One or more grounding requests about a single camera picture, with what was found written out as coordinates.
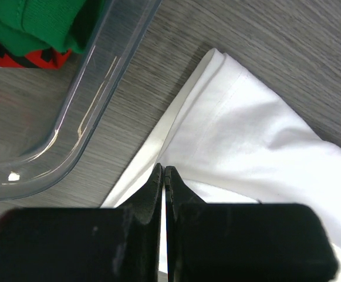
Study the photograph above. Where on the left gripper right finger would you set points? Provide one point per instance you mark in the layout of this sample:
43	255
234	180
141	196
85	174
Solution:
243	241

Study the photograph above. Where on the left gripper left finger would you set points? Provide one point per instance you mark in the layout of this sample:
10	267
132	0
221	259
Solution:
85	244

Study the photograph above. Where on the white t shirt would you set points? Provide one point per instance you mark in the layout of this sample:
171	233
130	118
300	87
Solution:
234	140

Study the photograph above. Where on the clear plastic bin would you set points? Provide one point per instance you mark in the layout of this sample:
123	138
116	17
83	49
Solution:
48	116

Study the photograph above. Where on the red t shirt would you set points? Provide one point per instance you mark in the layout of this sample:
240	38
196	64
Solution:
43	59

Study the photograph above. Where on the green t shirt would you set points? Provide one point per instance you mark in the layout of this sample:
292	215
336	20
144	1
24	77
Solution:
63	25

